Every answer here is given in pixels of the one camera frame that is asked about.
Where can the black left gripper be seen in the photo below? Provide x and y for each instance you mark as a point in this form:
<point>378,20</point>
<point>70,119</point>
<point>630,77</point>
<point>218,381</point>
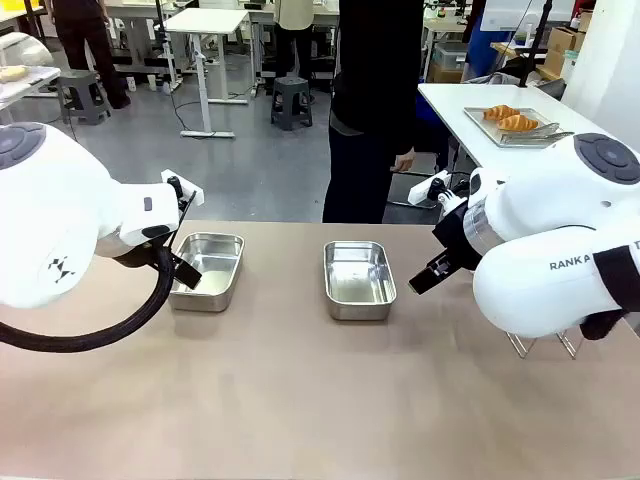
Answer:
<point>167,252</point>

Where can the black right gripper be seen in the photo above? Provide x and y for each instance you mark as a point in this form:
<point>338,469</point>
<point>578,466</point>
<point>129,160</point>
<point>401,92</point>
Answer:
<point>455,235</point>

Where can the golden croissant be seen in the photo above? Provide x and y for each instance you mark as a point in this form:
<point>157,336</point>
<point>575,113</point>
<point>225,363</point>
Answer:
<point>501,112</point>
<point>518,123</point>

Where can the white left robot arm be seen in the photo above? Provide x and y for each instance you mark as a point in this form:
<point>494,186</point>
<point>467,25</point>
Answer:
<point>55,200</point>

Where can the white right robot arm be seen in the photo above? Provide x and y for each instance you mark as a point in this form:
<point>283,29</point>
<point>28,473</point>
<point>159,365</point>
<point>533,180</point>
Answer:
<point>540,235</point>

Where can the person's left hand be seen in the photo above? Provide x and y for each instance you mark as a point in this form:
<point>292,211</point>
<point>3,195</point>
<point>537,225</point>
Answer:
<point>405,161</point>

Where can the steel rectangular container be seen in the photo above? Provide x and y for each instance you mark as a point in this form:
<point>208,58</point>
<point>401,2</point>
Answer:
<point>210,272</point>
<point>357,280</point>

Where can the steel baking tray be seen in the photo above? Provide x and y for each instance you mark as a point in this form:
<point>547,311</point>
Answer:
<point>520,137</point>

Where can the white side table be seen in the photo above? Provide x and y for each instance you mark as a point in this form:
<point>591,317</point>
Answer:
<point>450,110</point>

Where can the steel tongs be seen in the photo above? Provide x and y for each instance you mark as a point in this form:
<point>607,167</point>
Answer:
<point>537,132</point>

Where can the person in black clothes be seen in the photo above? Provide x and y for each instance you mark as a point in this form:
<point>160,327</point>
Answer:
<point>370,100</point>

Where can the grey plastic stool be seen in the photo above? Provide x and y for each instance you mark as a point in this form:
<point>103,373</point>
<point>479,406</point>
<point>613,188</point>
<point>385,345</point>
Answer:
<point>86,95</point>
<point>292,100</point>

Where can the grey storage bin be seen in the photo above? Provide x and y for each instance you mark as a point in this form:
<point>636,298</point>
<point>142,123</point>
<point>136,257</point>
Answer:
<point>450,60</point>

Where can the white background table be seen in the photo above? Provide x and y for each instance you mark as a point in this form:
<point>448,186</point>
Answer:
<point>30,82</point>

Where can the background person in dark trousers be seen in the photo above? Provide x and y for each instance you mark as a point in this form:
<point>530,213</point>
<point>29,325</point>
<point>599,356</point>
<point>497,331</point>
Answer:
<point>90,45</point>

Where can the white standing desk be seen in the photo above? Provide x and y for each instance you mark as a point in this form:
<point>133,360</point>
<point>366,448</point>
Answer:
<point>210,25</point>

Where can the black stand pole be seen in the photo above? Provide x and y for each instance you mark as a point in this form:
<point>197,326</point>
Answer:
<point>534,45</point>

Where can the cardboard box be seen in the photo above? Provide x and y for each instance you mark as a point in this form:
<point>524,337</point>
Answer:
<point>560,50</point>

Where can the background person in beige top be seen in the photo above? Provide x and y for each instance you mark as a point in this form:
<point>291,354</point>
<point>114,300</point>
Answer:
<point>295,30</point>

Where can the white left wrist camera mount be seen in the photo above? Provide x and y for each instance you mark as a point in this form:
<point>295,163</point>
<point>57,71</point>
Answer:
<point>186,189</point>

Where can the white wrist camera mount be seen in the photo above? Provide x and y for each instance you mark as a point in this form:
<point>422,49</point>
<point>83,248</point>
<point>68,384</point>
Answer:
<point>425,191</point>
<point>186,189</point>

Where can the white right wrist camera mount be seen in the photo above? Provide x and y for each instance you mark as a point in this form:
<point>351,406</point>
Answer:
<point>425,191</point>

